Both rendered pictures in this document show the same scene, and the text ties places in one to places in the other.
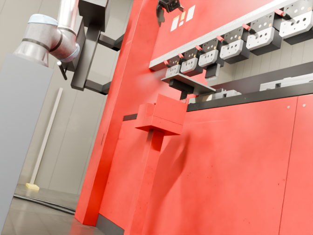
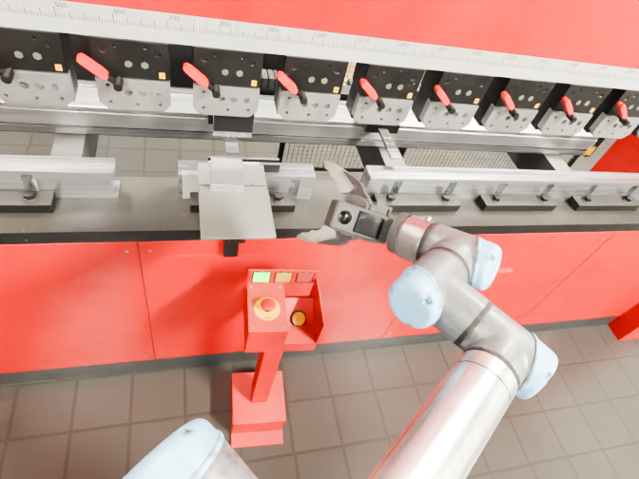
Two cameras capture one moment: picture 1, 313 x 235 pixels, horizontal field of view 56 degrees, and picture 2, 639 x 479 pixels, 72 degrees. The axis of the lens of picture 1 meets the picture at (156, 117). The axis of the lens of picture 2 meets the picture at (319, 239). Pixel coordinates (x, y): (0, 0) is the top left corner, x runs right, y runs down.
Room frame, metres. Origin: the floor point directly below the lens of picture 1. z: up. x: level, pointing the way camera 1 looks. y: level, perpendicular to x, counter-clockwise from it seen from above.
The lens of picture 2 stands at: (1.35, 0.65, 1.83)
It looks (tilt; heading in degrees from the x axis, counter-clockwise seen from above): 48 degrees down; 272
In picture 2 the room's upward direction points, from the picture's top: 18 degrees clockwise
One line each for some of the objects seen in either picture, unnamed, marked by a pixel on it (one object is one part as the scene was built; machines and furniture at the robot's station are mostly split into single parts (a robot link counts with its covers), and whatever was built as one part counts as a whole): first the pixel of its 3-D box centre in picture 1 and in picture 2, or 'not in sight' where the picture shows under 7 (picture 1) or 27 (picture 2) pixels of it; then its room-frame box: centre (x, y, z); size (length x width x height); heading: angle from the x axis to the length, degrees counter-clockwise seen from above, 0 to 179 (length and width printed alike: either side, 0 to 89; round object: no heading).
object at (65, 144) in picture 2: not in sight; (81, 124); (2.26, -0.39, 0.81); 0.64 x 0.08 x 0.14; 117
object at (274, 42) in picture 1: (265, 34); (382, 88); (1.35, -0.43, 1.26); 0.15 x 0.09 x 0.17; 27
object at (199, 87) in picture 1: (187, 85); (234, 199); (1.62, -0.13, 1.00); 0.26 x 0.18 x 0.01; 117
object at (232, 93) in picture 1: (211, 104); (247, 181); (1.64, -0.29, 0.92); 0.39 x 0.06 x 0.10; 27
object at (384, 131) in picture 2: not in sight; (385, 130); (1.30, -0.64, 1.01); 0.26 x 0.12 x 0.05; 117
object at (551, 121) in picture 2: not in sight; (567, 104); (0.82, -0.71, 1.26); 0.15 x 0.09 x 0.17; 27
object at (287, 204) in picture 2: not in sight; (243, 201); (1.62, -0.23, 0.89); 0.30 x 0.05 x 0.03; 27
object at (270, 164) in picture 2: (211, 94); (243, 163); (1.65, -0.28, 0.98); 0.20 x 0.03 x 0.03; 27
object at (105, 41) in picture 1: (114, 38); not in sight; (2.71, 0.58, 1.66); 0.40 x 0.24 x 0.07; 27
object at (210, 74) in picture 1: (212, 72); (233, 122); (1.69, -0.26, 1.13); 0.10 x 0.02 x 0.10; 27
